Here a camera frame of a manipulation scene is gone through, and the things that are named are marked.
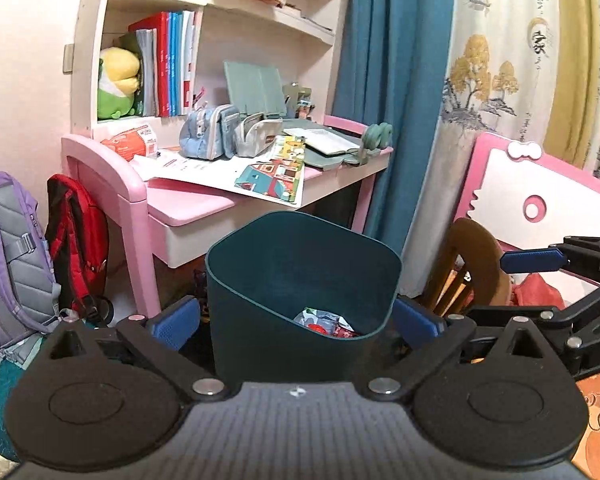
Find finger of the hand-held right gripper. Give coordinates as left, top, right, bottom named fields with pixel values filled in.
left=499, top=235, right=600, bottom=286
left=466, top=280, right=600, bottom=352

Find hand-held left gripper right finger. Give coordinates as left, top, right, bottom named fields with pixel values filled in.
left=360, top=296, right=556, bottom=403

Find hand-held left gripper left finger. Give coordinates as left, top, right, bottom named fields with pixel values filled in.
left=32, top=296, right=228, bottom=403

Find grey wrapper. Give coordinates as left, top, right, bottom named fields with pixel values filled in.
left=294, top=307, right=348, bottom=331

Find dark teal trash bin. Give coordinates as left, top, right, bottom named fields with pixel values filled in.
left=204, top=211, right=402, bottom=396

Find orange red cloth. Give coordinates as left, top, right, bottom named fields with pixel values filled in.
left=510, top=270, right=566, bottom=311

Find wooden chair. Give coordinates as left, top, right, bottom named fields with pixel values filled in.
left=420, top=217, right=513, bottom=318

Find pink white board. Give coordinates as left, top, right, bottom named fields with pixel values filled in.
left=452, top=132, right=600, bottom=306

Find red printed packet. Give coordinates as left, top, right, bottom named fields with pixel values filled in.
left=307, top=324, right=366, bottom=338

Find red black backpack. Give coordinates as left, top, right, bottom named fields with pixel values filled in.
left=45, top=174, right=112, bottom=326

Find pink desk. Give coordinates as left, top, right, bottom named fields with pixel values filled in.
left=61, top=114, right=395, bottom=318

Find white papers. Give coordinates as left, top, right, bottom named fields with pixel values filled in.
left=129, top=149, right=201, bottom=181

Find purple grey backpack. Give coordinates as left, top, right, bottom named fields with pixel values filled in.
left=0, top=171, right=81, bottom=368

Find colourful picture sheet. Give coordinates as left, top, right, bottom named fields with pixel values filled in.
left=145, top=135, right=308, bottom=209

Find mint green clamp knob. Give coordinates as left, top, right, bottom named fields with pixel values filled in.
left=357, top=122, right=393, bottom=166

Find orange packet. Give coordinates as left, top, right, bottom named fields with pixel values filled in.
left=99, top=127, right=158, bottom=161

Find light blue pencil pouch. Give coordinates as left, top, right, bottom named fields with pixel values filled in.
left=179, top=107, right=221, bottom=161

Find blue curtain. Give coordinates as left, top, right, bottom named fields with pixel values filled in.
left=332, top=0, right=456, bottom=298

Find blue grey pencil pouch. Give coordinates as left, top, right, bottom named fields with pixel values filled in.
left=217, top=104, right=242, bottom=158

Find grey dotted pencil pouch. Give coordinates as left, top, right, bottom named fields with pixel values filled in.
left=234, top=114, right=283, bottom=157

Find cream tree print curtain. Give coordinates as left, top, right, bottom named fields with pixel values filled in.
left=399, top=0, right=600, bottom=297

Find yellow green plush toy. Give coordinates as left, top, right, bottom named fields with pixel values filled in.
left=97, top=46, right=143, bottom=121

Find pale teal book stand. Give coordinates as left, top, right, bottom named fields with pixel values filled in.
left=223, top=60, right=287, bottom=117

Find clear file folder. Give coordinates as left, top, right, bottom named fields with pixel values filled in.
left=114, top=27, right=158, bottom=117

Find blue book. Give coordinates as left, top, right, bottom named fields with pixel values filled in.
left=168, top=10, right=185, bottom=117

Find red binder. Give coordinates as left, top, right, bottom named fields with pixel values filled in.
left=128, top=11, right=170, bottom=117

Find white red book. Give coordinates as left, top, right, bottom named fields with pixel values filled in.
left=181, top=10, right=201, bottom=115

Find white bookshelf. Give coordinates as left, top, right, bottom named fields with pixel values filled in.
left=70, top=0, right=343, bottom=136

